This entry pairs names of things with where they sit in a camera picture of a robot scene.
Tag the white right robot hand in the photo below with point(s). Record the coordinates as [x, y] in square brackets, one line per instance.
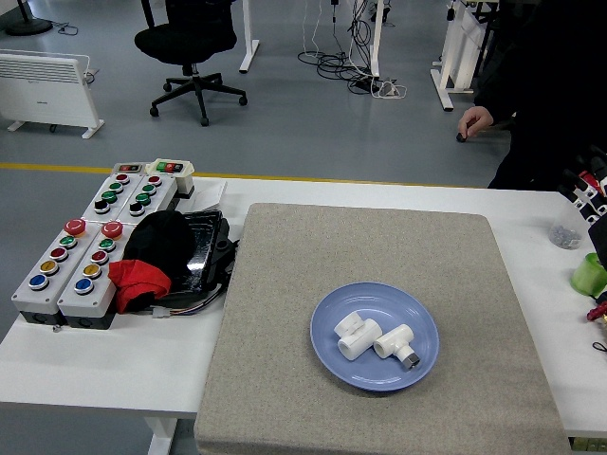
[588, 189]

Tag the white pipe tee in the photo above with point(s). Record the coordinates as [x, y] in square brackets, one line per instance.
[393, 341]

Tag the plain white pipe tee fitting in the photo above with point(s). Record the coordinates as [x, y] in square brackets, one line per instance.
[358, 339]

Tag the blue plate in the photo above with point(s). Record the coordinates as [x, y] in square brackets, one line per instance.
[332, 303]

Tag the clear bottle with red cap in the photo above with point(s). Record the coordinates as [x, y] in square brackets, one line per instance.
[564, 237]

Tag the green tape roll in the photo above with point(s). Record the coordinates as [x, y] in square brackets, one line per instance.
[584, 277]

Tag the person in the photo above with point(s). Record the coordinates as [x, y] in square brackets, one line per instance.
[550, 85]

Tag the person's hand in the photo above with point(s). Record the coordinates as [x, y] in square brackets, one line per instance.
[476, 121]

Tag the black power strip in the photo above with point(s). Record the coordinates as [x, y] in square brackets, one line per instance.
[365, 86]

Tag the white desk leg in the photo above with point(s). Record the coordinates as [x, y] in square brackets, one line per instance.
[376, 38]
[247, 42]

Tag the grey-brown mat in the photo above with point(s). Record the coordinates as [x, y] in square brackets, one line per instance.
[284, 332]

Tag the white paper card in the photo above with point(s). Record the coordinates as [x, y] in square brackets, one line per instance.
[208, 194]

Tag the glossy black tray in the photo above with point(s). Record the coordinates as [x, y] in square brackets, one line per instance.
[204, 251]

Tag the button box with black knob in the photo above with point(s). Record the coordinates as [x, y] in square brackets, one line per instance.
[159, 199]
[128, 199]

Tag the black cloth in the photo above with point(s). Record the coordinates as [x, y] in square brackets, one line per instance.
[161, 242]

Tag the red cloth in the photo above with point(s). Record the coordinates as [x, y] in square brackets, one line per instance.
[137, 279]

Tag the white table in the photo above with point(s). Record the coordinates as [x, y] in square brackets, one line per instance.
[118, 360]

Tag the button box with red mushroom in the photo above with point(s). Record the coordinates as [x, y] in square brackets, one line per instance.
[71, 301]
[28, 296]

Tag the white panel heater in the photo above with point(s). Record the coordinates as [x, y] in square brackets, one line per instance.
[42, 90]

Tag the black round stand base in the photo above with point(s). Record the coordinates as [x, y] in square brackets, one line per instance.
[28, 26]

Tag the white desk frame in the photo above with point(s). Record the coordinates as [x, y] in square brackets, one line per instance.
[462, 52]

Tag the cream switch box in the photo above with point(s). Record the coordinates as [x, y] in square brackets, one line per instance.
[182, 182]

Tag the small grey switch box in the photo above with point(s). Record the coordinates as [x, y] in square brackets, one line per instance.
[129, 168]

